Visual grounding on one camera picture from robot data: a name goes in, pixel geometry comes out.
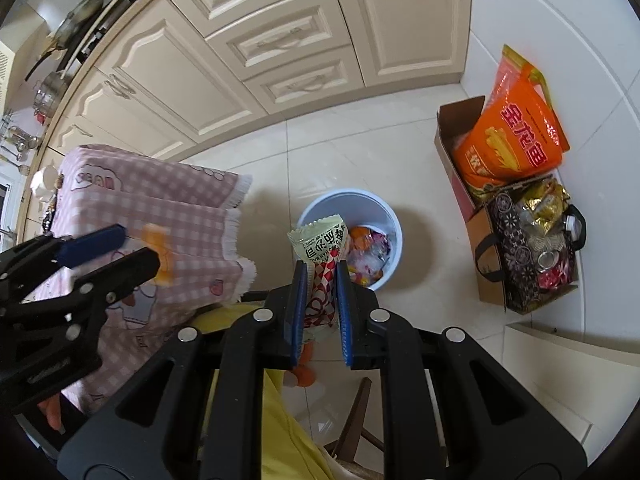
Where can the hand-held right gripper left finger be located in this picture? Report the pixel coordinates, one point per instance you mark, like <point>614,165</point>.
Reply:
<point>298,310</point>

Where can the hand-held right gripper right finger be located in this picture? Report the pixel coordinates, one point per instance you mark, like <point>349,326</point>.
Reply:
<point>344,310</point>

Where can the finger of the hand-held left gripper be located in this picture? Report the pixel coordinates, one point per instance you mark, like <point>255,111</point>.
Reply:
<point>125,272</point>
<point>90,247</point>

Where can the clear bag of snacks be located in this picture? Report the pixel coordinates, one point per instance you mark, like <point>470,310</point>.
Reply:
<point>370,265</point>

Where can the pale green snack wrapper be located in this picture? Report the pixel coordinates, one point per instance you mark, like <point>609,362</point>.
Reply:
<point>320,245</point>

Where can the light blue trash bin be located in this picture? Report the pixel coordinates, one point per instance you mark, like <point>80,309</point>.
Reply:
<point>350,202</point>

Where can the person's left hand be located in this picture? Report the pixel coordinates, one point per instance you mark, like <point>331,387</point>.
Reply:
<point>51,412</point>

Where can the orange slipper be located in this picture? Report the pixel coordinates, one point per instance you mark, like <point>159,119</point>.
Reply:
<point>302,372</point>

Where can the pink checkered tablecloth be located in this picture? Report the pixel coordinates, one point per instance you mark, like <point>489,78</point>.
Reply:
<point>175,185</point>

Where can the wooden chair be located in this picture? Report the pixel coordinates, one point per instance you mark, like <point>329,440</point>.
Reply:
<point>357,410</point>

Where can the person's yellow pants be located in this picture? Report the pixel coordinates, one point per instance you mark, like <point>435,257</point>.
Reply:
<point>285,435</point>

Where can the metal utensil rack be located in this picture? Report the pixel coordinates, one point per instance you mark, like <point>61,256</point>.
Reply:
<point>17,140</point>

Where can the cream cabinet door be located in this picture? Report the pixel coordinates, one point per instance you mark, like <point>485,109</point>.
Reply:
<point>120,120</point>
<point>400,15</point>
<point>175,70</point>

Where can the cream kitchen cabinet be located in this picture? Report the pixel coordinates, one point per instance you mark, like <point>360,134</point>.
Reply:
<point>70,97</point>

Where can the steel pot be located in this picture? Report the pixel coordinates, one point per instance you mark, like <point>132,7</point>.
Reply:
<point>49,95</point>

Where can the black patterned tote bag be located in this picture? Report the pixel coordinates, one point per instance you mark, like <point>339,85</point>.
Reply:
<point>510,242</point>

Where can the brown cardboard box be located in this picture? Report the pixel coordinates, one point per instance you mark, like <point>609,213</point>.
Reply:
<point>452,160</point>

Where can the white flat panel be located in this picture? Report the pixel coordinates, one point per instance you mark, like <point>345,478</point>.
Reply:
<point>550,370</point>

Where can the black gas stove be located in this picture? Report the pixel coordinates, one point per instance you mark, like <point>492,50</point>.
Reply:
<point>102,25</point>

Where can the gold foil packets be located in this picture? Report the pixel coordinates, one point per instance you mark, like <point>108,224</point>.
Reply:
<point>542,205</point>

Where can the steel wok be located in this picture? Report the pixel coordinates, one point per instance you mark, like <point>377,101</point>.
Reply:
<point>80,15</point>

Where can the large orange printed bag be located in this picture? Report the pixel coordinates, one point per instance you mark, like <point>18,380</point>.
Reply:
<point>515,130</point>

